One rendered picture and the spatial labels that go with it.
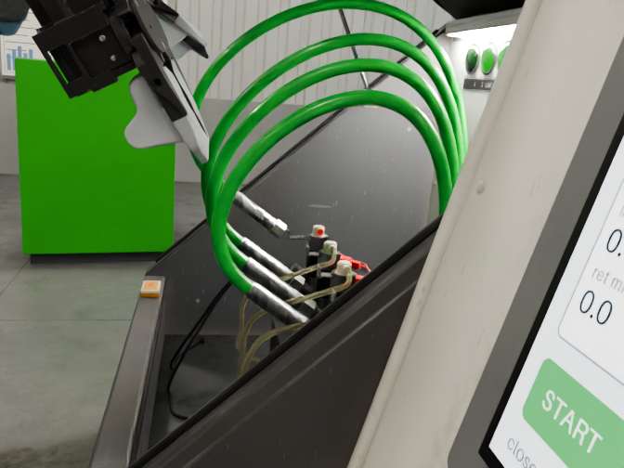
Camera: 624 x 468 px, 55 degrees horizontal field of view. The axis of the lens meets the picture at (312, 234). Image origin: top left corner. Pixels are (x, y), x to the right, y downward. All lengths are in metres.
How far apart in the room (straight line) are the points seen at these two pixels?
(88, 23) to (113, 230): 3.74
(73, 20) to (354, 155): 0.72
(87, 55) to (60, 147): 3.60
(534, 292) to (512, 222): 0.06
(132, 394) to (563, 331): 0.56
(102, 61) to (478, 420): 0.38
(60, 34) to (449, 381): 0.38
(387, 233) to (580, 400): 0.91
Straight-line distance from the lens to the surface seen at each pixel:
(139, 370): 0.82
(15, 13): 1.10
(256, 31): 0.78
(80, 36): 0.51
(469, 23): 1.04
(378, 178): 1.15
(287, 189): 1.12
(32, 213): 4.20
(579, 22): 0.41
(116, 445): 0.68
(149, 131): 0.53
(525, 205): 0.38
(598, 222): 0.32
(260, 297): 0.57
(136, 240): 4.24
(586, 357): 0.30
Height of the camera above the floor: 1.33
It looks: 15 degrees down
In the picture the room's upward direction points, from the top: 5 degrees clockwise
